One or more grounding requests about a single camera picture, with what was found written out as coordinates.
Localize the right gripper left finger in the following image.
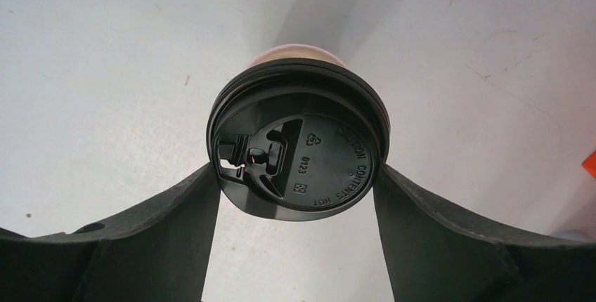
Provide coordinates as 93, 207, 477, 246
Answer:
1, 165, 221, 301

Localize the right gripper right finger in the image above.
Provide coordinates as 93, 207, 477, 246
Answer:
373, 166, 595, 301

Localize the orange paper bag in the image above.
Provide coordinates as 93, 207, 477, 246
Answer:
582, 151, 596, 178

